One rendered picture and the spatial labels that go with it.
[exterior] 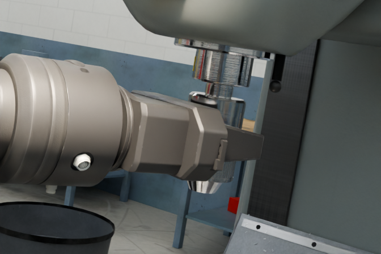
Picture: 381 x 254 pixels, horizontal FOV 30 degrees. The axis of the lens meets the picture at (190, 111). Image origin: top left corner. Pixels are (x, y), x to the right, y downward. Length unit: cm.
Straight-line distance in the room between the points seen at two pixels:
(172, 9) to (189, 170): 11
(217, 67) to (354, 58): 40
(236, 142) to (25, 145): 18
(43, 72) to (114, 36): 572
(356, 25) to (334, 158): 32
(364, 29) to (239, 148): 17
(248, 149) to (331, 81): 39
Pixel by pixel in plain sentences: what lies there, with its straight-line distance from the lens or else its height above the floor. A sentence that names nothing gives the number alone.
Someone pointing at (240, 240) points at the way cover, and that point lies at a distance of 98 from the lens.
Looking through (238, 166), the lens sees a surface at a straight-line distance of 526.
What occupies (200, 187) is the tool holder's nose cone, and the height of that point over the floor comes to 119.
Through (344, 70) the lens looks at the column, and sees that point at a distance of 93.
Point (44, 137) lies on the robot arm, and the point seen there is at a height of 123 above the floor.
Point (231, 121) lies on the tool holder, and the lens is 56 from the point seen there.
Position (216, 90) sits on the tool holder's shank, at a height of 127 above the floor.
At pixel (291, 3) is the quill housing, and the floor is 135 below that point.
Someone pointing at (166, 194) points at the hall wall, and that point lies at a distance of 581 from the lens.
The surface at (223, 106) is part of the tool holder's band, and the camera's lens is 56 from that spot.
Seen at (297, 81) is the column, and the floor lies 128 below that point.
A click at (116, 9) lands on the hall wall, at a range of 621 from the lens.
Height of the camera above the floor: 130
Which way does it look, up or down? 5 degrees down
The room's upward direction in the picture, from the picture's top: 9 degrees clockwise
